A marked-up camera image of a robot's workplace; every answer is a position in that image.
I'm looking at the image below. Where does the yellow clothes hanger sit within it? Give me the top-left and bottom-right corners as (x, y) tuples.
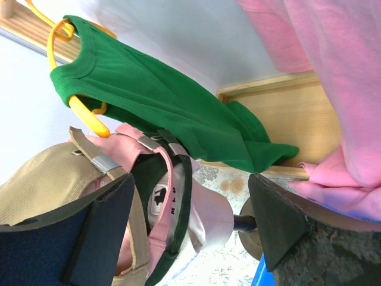
(25, 0), (117, 139)

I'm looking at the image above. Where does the beige mannequin head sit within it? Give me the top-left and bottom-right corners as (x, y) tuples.
(188, 180), (234, 253)

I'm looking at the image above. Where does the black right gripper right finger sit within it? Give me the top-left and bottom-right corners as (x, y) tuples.
(248, 173), (380, 285)

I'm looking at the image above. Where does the white baseball cap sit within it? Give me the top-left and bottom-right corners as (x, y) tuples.
(145, 163), (206, 285)

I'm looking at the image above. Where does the pink baseball cap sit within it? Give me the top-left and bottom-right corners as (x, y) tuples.
(67, 122), (200, 279)

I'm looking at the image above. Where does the wooden clothes rack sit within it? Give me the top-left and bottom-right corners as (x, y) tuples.
(1, 1), (340, 180)

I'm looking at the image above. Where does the pink t-shirt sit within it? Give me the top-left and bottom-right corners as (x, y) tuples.
(239, 0), (380, 222)

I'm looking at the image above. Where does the blue plastic bin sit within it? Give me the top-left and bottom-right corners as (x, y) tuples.
(251, 254), (275, 286)

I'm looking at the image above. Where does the khaki baseball cap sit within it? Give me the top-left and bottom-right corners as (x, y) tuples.
(0, 126), (151, 286)

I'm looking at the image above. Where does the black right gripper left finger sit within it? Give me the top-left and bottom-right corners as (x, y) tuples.
(1, 174), (134, 285)

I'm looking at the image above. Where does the green tank top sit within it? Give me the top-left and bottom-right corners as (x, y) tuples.
(50, 15), (299, 173)

